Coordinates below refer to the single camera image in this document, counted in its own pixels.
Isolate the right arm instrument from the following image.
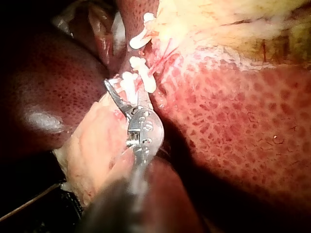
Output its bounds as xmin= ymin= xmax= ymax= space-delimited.
xmin=125 ymin=106 xmax=165 ymax=171

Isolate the dark red liver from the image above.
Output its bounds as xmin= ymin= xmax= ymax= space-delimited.
xmin=0 ymin=0 xmax=311 ymax=233

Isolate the thin steel wire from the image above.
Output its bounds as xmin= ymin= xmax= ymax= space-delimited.
xmin=0 ymin=182 xmax=62 ymax=220

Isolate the white clip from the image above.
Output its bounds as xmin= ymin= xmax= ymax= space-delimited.
xmin=119 ymin=71 xmax=139 ymax=105
xmin=129 ymin=12 xmax=156 ymax=50
xmin=129 ymin=56 xmax=156 ymax=94

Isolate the gallbladder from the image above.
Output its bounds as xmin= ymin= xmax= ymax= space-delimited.
xmin=145 ymin=0 xmax=311 ymax=71

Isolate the right arm instrument jaw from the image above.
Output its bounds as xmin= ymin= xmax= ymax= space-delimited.
xmin=137 ymin=90 xmax=152 ymax=110
xmin=104 ymin=78 xmax=134 ymax=117

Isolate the thin tube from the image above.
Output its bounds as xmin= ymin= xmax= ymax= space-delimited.
xmin=137 ymin=45 xmax=181 ymax=84

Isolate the pale fatty tissue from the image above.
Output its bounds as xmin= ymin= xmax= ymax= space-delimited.
xmin=52 ymin=93 xmax=137 ymax=208

